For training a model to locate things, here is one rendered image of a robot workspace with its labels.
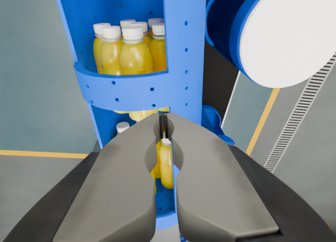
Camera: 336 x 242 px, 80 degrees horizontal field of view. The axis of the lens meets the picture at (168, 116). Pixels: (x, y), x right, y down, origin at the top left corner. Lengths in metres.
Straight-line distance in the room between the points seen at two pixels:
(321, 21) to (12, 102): 2.01
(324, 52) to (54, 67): 1.63
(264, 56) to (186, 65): 0.29
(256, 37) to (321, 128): 2.07
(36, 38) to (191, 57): 1.49
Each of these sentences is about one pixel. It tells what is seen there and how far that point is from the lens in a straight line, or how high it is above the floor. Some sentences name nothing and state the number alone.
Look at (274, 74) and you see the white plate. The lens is 0.65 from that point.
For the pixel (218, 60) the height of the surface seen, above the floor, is 0.15.
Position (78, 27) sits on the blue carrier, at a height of 1.06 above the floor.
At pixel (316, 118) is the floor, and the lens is 2.46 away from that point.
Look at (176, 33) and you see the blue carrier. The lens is 0.35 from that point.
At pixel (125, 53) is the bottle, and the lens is 0.41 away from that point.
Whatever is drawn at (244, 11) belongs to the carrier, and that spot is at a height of 1.00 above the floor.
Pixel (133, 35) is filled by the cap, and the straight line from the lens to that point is 0.40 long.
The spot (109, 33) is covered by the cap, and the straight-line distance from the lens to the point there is 0.46.
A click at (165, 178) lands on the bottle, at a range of 0.64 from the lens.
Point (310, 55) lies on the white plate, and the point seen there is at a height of 1.04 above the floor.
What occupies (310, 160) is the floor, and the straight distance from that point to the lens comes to 2.85.
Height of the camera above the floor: 1.56
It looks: 58 degrees down
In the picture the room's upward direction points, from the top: 172 degrees clockwise
